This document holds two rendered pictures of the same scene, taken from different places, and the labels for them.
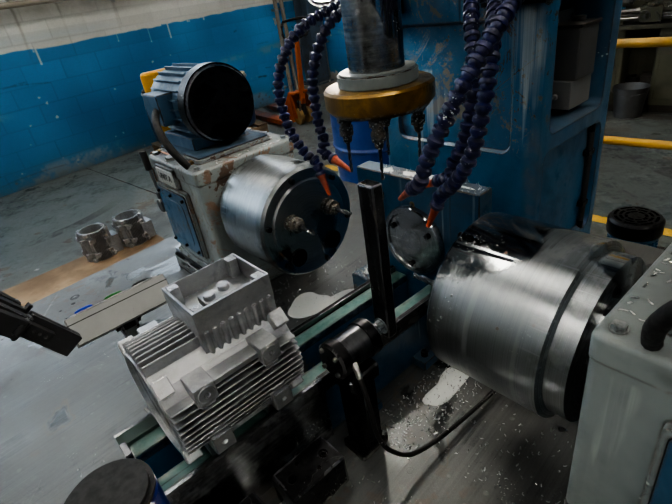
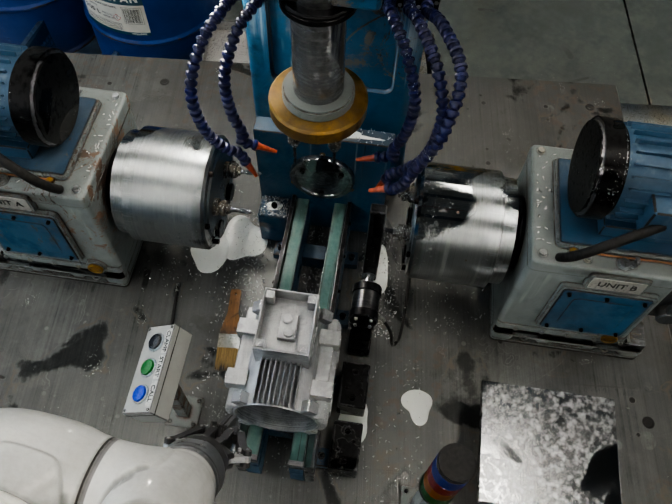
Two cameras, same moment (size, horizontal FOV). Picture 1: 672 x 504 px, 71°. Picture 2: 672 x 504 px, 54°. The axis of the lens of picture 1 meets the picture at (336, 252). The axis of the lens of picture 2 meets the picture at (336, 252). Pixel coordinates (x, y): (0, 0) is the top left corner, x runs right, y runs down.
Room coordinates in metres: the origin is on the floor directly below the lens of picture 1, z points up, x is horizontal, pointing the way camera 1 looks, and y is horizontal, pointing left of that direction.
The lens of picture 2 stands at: (0.19, 0.47, 2.21)
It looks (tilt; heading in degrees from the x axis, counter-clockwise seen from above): 60 degrees down; 312
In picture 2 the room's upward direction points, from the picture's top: 3 degrees clockwise
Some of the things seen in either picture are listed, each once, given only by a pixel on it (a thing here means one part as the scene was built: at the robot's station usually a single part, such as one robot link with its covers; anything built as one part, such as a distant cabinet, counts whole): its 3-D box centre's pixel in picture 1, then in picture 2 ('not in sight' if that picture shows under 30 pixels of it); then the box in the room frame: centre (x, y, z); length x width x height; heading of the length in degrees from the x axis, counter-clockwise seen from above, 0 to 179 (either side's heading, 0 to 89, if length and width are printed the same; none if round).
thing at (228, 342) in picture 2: not in sight; (230, 329); (0.77, 0.19, 0.80); 0.21 x 0.05 x 0.01; 132
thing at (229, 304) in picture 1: (221, 301); (287, 328); (0.57, 0.18, 1.11); 0.12 x 0.11 x 0.07; 127
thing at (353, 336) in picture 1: (447, 342); (388, 253); (0.61, -0.16, 0.92); 0.45 x 0.13 x 0.24; 127
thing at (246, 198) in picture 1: (273, 207); (155, 184); (1.05, 0.13, 1.04); 0.37 x 0.25 x 0.25; 37
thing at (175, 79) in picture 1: (195, 148); (2, 144); (1.25, 0.32, 1.16); 0.33 x 0.26 x 0.42; 37
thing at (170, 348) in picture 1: (214, 364); (285, 367); (0.55, 0.21, 1.02); 0.20 x 0.19 x 0.19; 127
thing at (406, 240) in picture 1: (411, 240); (321, 178); (0.82, -0.15, 1.02); 0.15 x 0.02 x 0.15; 37
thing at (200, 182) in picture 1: (229, 204); (56, 184); (1.24, 0.27, 0.99); 0.35 x 0.31 x 0.37; 37
